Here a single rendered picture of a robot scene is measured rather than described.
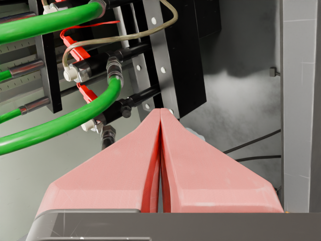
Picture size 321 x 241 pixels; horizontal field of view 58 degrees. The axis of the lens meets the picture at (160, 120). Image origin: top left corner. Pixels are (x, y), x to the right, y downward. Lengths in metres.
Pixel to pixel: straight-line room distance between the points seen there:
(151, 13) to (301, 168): 0.32
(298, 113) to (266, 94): 0.17
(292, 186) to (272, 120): 0.15
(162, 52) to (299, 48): 0.21
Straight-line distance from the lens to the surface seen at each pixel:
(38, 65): 0.58
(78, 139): 0.78
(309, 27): 0.38
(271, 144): 0.63
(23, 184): 0.76
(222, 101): 0.64
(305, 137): 0.44
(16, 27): 0.24
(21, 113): 0.62
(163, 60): 0.49
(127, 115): 0.45
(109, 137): 0.38
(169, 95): 0.51
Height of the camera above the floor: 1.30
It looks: 35 degrees down
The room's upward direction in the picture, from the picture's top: 121 degrees counter-clockwise
